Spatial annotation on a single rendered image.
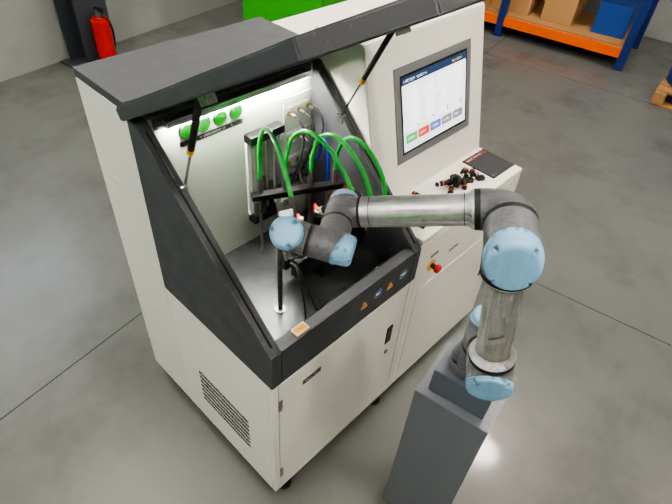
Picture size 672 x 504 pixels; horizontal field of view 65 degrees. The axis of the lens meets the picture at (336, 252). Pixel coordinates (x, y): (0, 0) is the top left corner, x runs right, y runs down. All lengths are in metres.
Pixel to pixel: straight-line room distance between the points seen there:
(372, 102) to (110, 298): 1.88
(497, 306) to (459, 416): 0.55
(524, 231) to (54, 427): 2.18
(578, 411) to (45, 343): 2.61
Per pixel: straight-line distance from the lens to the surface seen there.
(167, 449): 2.51
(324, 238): 1.16
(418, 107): 2.03
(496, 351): 1.33
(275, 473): 2.15
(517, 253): 1.08
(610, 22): 6.68
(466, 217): 1.22
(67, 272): 3.33
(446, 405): 1.68
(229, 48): 1.84
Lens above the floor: 2.19
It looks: 43 degrees down
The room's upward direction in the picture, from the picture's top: 5 degrees clockwise
